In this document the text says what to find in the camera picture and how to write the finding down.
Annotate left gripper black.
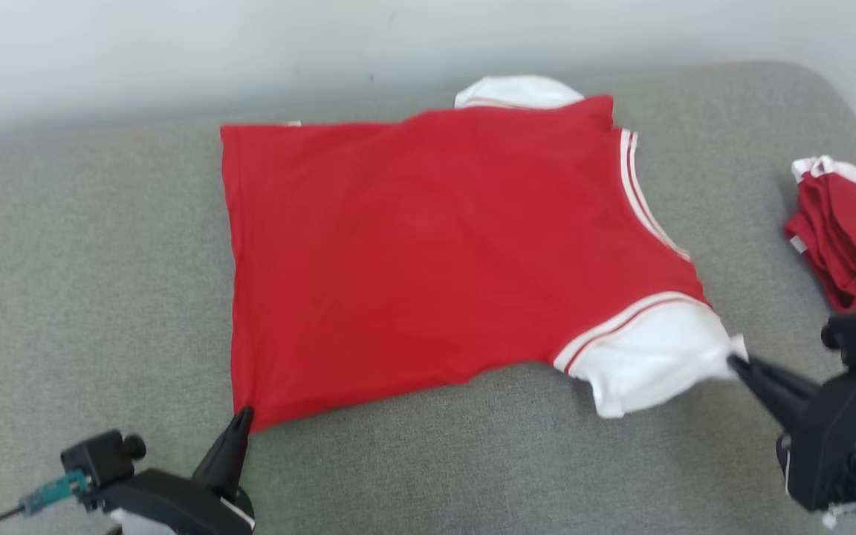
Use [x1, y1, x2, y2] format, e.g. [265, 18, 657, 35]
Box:
[89, 406, 256, 535]

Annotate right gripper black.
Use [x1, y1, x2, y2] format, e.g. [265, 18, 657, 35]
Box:
[727, 354, 856, 513]

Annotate red shorts white trim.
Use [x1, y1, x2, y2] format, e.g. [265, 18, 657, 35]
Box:
[783, 155, 856, 311]

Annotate red jersey shirt white sleeves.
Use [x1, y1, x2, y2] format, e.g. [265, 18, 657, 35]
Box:
[220, 74, 748, 434]

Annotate grey fabric sofa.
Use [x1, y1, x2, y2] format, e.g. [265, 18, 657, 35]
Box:
[0, 61, 856, 535]

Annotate left black camera cable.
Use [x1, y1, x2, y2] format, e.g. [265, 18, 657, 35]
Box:
[0, 470, 93, 535]

